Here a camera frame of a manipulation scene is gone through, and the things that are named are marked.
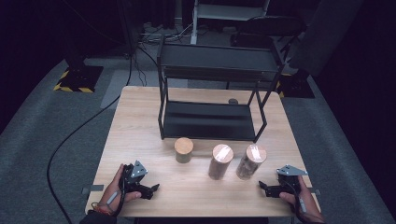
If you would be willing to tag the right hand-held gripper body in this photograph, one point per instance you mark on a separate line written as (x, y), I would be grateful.
(289, 183)

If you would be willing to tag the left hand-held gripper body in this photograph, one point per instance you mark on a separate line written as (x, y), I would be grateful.
(132, 179)

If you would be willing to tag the tall pale grain jar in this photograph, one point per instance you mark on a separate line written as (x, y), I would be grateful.
(256, 154)

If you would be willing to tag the short green bean jar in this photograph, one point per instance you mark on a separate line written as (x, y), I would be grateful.
(183, 146)

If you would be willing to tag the tall red bean jar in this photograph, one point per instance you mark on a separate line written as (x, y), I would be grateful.
(222, 154)

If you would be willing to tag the black metal shelf rack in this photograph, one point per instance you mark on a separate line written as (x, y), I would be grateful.
(205, 121)

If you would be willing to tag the person's left hand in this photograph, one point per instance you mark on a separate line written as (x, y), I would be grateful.
(112, 189)

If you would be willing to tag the person's right hand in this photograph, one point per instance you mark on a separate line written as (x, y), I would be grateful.
(306, 202)

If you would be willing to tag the grey tape strip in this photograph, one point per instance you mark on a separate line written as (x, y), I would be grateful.
(315, 191)
(93, 188)

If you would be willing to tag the black base with yellow stripes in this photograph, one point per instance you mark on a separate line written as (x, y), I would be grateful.
(295, 87)
(81, 77)

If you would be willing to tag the grey curtain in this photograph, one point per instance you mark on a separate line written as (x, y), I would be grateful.
(327, 31)

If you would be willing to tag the black stand post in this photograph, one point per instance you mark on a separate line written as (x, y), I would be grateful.
(129, 28)

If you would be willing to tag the white metal frame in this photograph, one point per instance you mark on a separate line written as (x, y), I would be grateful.
(194, 28)

